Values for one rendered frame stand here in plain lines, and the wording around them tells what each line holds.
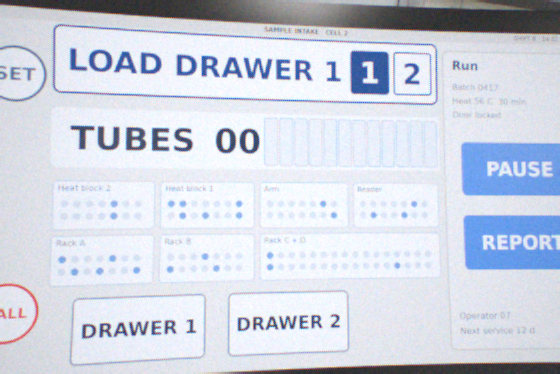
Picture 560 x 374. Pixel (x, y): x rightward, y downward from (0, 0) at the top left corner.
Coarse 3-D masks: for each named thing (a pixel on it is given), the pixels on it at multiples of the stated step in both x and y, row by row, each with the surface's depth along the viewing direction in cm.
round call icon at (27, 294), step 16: (0, 288) 33; (16, 288) 33; (32, 288) 33; (0, 304) 32; (16, 304) 33; (32, 304) 33; (0, 320) 32; (16, 320) 33; (32, 320) 33; (0, 336) 32; (16, 336) 32; (32, 336) 33
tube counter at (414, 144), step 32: (224, 128) 35; (256, 128) 36; (288, 128) 36; (320, 128) 36; (352, 128) 37; (384, 128) 37; (416, 128) 37; (224, 160) 35; (256, 160) 35; (288, 160) 36; (320, 160) 36; (352, 160) 36; (384, 160) 37; (416, 160) 37
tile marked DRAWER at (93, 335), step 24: (72, 312) 33; (96, 312) 33; (120, 312) 33; (144, 312) 34; (168, 312) 34; (192, 312) 34; (72, 336) 33; (96, 336) 33; (120, 336) 33; (144, 336) 33; (168, 336) 34; (192, 336) 34; (72, 360) 33; (96, 360) 33; (120, 360) 33; (144, 360) 33; (168, 360) 34
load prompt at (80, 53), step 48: (96, 48) 34; (144, 48) 35; (192, 48) 35; (240, 48) 36; (288, 48) 36; (336, 48) 37; (384, 48) 37; (432, 48) 38; (144, 96) 35; (192, 96) 35; (240, 96) 36; (288, 96) 36; (336, 96) 37; (384, 96) 37; (432, 96) 38
